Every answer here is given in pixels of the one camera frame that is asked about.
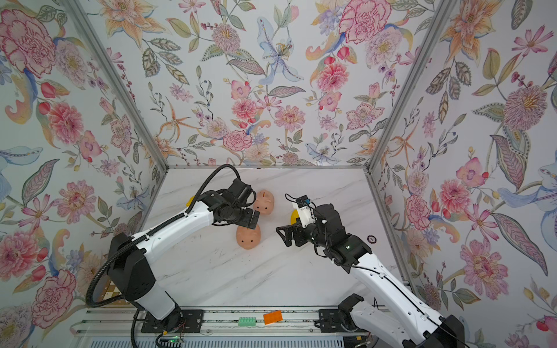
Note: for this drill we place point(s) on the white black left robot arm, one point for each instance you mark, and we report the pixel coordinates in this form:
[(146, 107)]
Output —
[(133, 256)]

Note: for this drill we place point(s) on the aluminium frame corner post left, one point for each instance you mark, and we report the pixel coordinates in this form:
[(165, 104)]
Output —
[(84, 27)]

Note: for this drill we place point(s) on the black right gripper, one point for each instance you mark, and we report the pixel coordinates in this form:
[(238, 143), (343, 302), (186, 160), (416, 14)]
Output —
[(299, 230)]

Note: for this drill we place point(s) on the wooden checker board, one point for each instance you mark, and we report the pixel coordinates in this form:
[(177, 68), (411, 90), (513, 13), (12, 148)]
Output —
[(111, 291)]

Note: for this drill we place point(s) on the aluminium frame corner post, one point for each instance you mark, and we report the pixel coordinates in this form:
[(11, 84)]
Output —
[(439, 20), (84, 27)]

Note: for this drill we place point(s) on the green terminal block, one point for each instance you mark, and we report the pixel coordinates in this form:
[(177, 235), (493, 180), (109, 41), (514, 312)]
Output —
[(247, 322)]

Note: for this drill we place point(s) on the orange tag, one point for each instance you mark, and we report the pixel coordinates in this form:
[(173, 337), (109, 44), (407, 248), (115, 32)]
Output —
[(272, 317)]

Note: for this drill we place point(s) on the pink piggy bank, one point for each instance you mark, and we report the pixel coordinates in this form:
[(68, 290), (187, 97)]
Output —
[(248, 238), (264, 203)]

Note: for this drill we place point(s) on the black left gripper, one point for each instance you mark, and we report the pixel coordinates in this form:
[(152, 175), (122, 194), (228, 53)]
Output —
[(248, 221)]

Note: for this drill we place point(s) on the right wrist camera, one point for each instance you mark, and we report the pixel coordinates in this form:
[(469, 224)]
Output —
[(304, 210)]

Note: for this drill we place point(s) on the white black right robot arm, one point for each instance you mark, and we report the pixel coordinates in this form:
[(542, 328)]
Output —
[(410, 322)]

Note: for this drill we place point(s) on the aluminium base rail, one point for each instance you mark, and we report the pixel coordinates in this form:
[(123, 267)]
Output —
[(222, 321)]

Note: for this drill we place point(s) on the aluminium frame corner post right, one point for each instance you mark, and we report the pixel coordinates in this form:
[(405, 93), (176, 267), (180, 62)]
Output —
[(439, 20)]

